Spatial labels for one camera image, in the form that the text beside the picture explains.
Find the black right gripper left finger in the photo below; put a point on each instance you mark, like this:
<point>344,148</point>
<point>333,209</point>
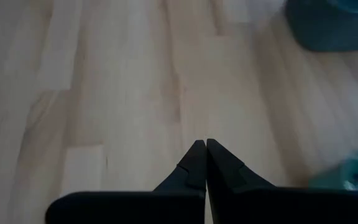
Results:
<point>166,205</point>

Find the light teal plastic bin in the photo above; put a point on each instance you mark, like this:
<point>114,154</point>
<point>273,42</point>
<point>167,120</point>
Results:
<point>328,180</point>

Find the dark blue-teal plastic bin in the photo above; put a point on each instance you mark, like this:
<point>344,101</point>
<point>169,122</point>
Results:
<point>331,31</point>

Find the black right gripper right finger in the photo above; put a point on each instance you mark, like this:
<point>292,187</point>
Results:
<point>259,205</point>

